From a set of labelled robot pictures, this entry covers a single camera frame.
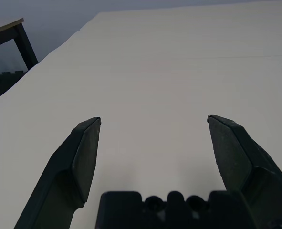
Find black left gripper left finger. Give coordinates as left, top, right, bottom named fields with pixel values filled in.
left=13, top=116, right=102, bottom=229

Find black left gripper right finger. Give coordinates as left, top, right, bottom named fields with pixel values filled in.
left=207, top=114, right=282, bottom=229

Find black foam floor mat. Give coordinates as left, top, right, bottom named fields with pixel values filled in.
left=0, top=70, right=29, bottom=105

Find wood-top side table, black legs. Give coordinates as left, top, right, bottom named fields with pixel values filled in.
left=0, top=18, right=39, bottom=71

